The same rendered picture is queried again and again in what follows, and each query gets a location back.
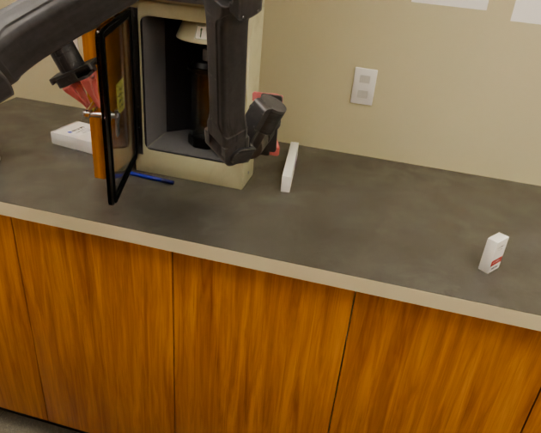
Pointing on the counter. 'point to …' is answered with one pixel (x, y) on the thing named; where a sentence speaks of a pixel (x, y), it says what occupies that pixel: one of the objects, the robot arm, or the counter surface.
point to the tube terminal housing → (209, 174)
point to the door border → (106, 109)
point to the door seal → (109, 101)
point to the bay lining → (166, 76)
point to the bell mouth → (192, 32)
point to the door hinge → (137, 78)
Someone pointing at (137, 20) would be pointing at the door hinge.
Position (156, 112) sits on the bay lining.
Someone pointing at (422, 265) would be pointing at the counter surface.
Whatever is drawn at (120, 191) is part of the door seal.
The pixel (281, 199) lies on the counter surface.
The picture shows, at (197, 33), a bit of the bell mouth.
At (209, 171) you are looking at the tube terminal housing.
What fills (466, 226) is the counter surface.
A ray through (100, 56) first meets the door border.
